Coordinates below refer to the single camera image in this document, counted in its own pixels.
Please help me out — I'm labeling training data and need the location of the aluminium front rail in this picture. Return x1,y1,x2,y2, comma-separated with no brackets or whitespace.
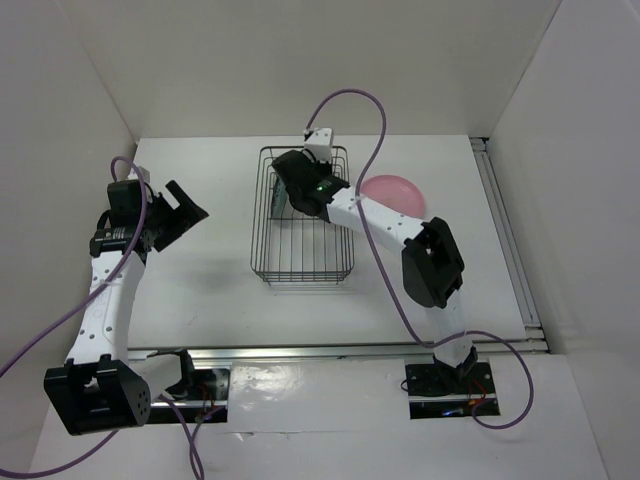
128,330,550,367

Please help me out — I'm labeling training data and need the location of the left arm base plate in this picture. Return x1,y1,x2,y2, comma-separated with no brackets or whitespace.
163,366,231,426

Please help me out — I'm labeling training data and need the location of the pink plastic plate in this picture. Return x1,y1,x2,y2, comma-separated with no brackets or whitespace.
361,175,426,218

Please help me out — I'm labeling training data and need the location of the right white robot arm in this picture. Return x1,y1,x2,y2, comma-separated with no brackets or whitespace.
272,150,477,392

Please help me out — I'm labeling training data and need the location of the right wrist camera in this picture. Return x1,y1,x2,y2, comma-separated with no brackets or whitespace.
303,128,334,163

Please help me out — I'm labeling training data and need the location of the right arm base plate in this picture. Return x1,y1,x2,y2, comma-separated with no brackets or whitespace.
400,362,500,420

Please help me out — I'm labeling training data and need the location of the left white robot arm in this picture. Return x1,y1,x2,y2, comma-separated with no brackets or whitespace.
44,179,208,436

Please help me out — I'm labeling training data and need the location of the blue floral green plate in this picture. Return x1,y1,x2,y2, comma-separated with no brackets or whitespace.
270,178,288,219

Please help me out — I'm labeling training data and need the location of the dark wire dish rack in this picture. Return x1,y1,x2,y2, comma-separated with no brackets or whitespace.
250,146,355,286

